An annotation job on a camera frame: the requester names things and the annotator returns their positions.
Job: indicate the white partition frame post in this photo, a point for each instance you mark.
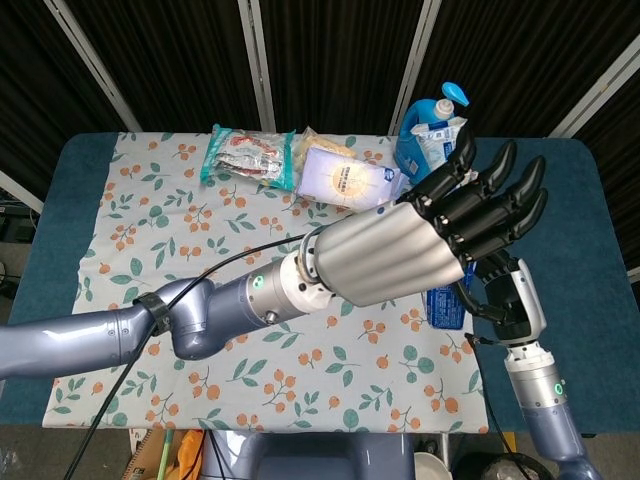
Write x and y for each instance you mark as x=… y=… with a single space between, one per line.
x=415 y=65
x=257 y=65
x=92 y=62
x=595 y=90
x=20 y=190

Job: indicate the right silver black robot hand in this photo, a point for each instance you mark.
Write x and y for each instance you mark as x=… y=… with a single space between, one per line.
x=520 y=305

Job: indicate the yellow snack bag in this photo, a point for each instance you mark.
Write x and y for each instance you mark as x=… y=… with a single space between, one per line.
x=327 y=142

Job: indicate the teal silver snack bag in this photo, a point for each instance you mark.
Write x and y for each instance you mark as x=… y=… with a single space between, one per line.
x=245 y=155

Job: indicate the blue toothpaste carton box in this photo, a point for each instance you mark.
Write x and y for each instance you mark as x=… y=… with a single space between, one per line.
x=445 y=310

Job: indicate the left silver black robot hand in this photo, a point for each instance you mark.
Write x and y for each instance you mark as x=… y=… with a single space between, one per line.
x=390 y=250

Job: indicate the blue detergent pump bottle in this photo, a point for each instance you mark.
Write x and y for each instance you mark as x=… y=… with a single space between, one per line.
x=417 y=120

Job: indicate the white bowl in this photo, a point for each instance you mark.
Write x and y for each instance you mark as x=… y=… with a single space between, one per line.
x=430 y=467

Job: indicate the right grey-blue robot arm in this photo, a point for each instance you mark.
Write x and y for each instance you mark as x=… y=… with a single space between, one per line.
x=545 y=400

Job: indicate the orange bag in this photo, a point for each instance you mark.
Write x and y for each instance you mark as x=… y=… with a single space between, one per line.
x=187 y=457

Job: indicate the lavender tissue pack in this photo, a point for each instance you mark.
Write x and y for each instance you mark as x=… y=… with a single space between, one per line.
x=345 y=182

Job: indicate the floral print tablecloth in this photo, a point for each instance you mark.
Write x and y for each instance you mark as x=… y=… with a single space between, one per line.
x=260 y=390

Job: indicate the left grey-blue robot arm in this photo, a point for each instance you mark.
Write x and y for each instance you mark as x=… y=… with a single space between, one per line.
x=150 y=330

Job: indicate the grey-blue robot torso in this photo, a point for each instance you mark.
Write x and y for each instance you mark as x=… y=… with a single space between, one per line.
x=310 y=457

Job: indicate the green stick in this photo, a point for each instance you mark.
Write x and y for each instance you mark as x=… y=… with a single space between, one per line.
x=165 y=457

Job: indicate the black bin bag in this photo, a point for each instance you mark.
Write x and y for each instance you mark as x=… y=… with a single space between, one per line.
x=480 y=470

